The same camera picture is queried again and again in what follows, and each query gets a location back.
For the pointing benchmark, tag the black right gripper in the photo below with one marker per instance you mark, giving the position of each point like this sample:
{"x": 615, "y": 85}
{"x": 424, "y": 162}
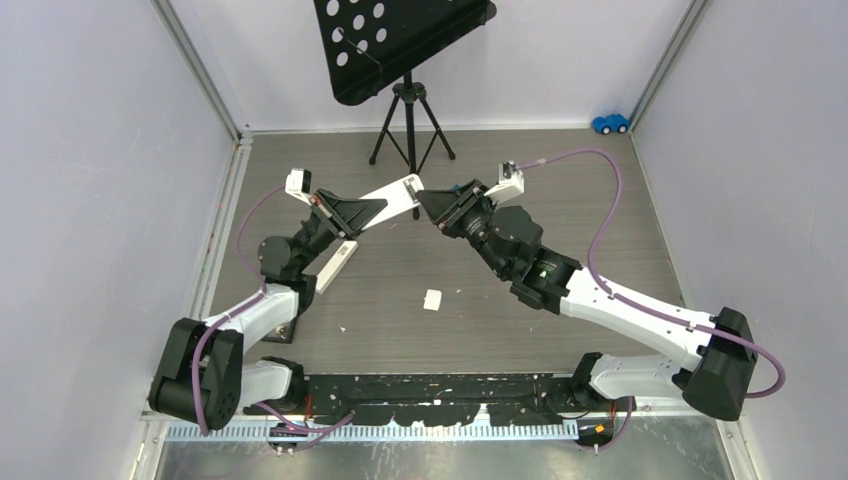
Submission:
{"x": 448, "y": 209}

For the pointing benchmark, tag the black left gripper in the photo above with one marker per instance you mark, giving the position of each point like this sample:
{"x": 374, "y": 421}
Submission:
{"x": 344, "y": 217}

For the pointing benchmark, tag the white remote control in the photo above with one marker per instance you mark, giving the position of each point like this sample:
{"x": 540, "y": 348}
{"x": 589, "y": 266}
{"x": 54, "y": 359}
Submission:
{"x": 400, "y": 196}

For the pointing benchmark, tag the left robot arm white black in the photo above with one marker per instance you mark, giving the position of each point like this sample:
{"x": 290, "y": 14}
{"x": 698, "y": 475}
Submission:
{"x": 201, "y": 376}

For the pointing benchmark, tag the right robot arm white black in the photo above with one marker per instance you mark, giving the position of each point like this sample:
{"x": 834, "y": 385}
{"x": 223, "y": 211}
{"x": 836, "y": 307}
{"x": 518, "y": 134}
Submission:
{"x": 706, "y": 360}

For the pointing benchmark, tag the white rectangular box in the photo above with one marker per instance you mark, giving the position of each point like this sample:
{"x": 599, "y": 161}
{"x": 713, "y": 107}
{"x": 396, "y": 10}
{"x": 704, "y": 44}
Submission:
{"x": 335, "y": 264}

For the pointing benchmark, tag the black music stand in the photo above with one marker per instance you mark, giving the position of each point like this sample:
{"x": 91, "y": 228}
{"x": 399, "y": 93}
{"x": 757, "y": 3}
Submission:
{"x": 370, "y": 46}

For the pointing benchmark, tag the blue toy car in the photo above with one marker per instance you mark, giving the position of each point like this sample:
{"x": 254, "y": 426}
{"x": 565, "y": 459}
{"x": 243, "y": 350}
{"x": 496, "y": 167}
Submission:
{"x": 613, "y": 123}

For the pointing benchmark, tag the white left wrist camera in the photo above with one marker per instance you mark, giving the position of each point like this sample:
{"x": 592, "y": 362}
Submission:
{"x": 298, "y": 184}

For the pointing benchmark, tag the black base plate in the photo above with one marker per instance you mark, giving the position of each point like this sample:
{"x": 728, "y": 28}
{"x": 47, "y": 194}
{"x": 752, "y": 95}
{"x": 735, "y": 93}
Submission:
{"x": 525, "y": 399}

